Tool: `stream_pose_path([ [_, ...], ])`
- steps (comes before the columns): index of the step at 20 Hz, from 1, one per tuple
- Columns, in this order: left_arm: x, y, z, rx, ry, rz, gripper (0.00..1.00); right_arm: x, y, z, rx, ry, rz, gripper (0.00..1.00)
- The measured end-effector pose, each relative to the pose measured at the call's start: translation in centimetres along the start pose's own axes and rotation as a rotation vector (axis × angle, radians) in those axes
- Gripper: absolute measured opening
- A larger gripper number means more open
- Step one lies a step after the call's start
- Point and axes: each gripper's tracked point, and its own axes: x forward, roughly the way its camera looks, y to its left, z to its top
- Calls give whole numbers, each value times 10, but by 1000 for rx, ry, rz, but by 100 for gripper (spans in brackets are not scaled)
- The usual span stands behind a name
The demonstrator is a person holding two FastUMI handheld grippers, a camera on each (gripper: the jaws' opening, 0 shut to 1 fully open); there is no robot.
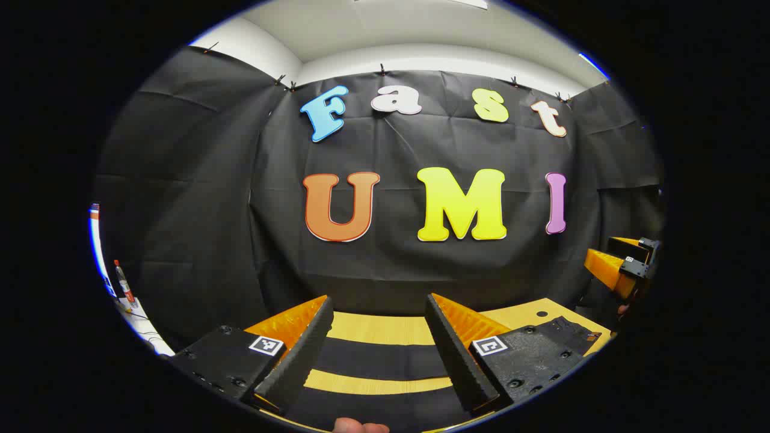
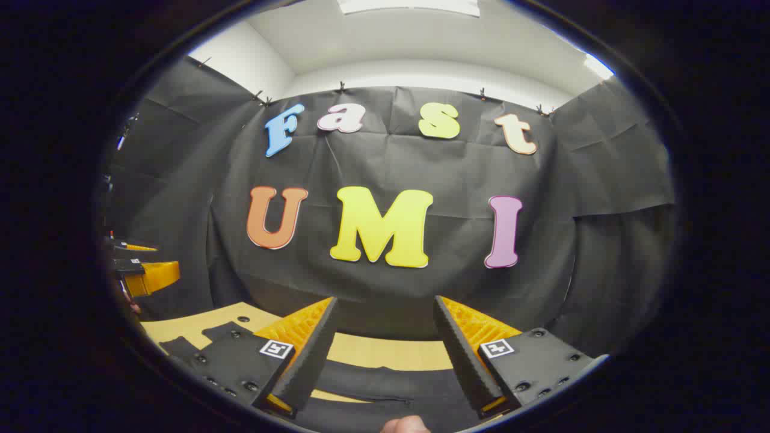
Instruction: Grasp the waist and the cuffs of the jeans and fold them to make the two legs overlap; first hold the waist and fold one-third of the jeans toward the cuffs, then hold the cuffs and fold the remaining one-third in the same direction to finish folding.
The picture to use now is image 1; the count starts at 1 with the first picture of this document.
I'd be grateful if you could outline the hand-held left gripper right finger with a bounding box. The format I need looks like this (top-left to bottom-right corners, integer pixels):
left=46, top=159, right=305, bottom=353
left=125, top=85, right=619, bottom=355
left=425, top=293, right=603, bottom=419

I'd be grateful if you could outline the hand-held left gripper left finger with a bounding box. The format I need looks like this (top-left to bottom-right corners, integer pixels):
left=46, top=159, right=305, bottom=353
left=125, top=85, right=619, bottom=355
left=168, top=295, right=335, bottom=417

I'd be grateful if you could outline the black backdrop cloth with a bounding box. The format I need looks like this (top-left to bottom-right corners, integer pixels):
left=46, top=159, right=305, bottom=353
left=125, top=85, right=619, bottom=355
left=93, top=45, right=666, bottom=355

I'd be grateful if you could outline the white desk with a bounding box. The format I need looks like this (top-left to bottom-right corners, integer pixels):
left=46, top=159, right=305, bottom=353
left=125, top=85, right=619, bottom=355
left=115, top=293, right=176, bottom=357

